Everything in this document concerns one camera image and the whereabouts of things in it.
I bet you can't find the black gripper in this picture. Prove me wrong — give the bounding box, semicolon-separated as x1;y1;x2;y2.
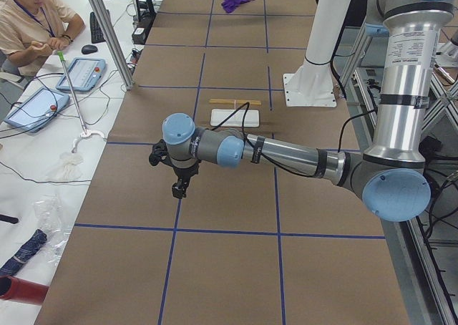
172;160;199;198

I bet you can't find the purple towel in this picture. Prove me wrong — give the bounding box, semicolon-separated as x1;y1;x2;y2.
221;0;254;14

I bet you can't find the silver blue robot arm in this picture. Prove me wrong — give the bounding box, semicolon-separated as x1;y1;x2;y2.
149;0;454;222

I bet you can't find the white wooden towel rack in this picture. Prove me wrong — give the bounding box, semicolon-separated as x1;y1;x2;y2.
210;99;262;127

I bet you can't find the white crumpled cloth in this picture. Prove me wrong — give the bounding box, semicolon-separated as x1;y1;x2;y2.
47;152;84;182

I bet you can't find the clear plastic bag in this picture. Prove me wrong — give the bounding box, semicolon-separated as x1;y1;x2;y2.
33;195;72;266

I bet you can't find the folded blue umbrella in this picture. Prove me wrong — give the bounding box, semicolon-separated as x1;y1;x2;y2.
1;229;47;277

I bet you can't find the upper teach pendant tablet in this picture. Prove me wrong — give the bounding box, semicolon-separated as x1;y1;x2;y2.
64;57;107;92

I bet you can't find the teach pendant tablet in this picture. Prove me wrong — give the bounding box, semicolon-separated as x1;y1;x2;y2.
64;57;107;92
4;87;69;132

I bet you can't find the black power adapter box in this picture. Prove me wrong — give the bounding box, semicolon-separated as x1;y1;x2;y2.
132;17;154;45

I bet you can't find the lower teach pendant tablet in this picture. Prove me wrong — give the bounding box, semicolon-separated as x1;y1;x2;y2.
4;87;69;132

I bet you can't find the black computer mouse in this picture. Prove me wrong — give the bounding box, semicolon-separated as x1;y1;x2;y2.
81;44;98;55

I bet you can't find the black keyboard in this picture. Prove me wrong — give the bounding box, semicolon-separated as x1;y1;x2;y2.
89;11;105;44

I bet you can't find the reacher grabber stick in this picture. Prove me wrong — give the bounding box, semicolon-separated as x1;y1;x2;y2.
57;50;107;154

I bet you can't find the red cylinder tube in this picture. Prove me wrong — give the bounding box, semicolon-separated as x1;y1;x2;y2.
1;276;49;305

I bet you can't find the person in beige shirt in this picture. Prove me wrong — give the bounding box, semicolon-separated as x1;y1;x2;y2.
1;0;85;77

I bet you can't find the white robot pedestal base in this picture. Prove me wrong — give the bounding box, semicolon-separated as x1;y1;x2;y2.
283;0;351;107

